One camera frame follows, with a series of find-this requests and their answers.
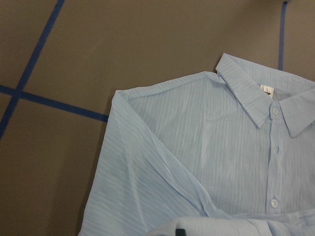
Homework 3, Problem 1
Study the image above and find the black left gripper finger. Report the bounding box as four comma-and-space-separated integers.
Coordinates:
175, 229, 186, 236

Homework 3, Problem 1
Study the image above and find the light blue button shirt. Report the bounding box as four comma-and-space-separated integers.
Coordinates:
80, 54, 315, 236

